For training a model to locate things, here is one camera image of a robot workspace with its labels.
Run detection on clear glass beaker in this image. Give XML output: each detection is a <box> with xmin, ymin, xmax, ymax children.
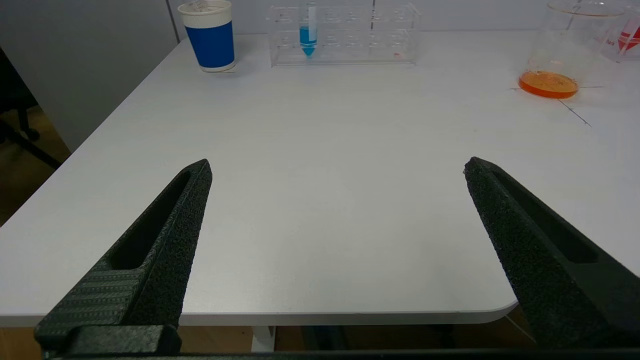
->
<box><xmin>517</xmin><ymin>0</ymin><xmax>629</xmax><ymax>100</ymax></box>

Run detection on blue sleeve white paper cup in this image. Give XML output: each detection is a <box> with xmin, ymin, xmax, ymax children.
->
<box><xmin>177</xmin><ymin>0</ymin><xmax>237</xmax><ymax>74</ymax></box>

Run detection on test tube with blue pigment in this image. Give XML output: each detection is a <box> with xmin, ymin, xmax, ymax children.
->
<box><xmin>298</xmin><ymin>0</ymin><xmax>320</xmax><ymax>59</ymax></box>

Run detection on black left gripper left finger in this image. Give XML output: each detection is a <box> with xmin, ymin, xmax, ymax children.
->
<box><xmin>33</xmin><ymin>158</ymin><xmax>214</xmax><ymax>358</ymax></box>

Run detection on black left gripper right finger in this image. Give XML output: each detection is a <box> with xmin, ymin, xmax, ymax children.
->
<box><xmin>463</xmin><ymin>156</ymin><xmax>640</xmax><ymax>351</ymax></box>

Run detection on white table leg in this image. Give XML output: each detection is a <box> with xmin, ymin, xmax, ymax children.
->
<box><xmin>250</xmin><ymin>325</ymin><xmax>277</xmax><ymax>354</ymax></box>

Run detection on clear acrylic test tube rack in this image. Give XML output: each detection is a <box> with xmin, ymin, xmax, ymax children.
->
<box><xmin>599</xmin><ymin>4</ymin><xmax>640</xmax><ymax>64</ymax></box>
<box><xmin>266</xmin><ymin>1</ymin><xmax>422</xmax><ymax>68</ymax></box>

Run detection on black chair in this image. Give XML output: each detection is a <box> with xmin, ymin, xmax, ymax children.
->
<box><xmin>0</xmin><ymin>46</ymin><xmax>64</xmax><ymax>171</ymax></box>

